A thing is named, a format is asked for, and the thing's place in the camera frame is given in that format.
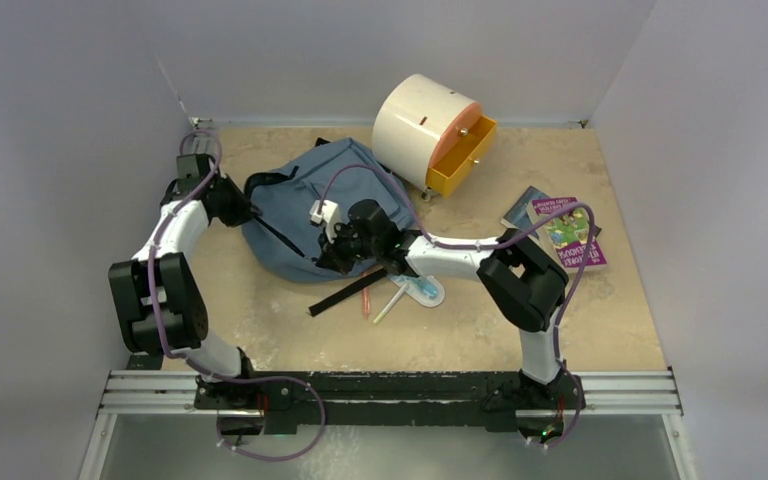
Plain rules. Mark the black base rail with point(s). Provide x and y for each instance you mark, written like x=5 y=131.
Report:
x=497 y=401

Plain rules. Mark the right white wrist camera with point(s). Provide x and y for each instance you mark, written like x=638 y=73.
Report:
x=324 y=213

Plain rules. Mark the cream round drawer cabinet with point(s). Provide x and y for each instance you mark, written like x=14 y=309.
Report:
x=417 y=124

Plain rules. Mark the white marker pen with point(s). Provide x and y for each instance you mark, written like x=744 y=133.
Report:
x=390 y=304

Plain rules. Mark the purple children's book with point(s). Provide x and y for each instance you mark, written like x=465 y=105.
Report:
x=564 y=238

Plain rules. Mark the blister pack with blue items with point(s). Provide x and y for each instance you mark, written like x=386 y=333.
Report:
x=427 y=291

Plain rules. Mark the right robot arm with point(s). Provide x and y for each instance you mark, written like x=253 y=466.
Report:
x=526 y=285

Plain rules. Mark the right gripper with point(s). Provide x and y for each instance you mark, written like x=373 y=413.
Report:
x=333 y=257

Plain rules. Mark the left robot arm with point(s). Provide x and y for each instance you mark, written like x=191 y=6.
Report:
x=158 y=304

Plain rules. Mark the yellow open drawer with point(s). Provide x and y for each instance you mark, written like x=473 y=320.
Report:
x=447 y=174

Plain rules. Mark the aluminium frame rail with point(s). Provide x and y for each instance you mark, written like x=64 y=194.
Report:
x=155 y=392

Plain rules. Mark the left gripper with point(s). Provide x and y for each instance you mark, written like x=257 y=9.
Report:
x=243 y=210

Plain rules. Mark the dark blue book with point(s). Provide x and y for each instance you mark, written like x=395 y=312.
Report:
x=517 y=217

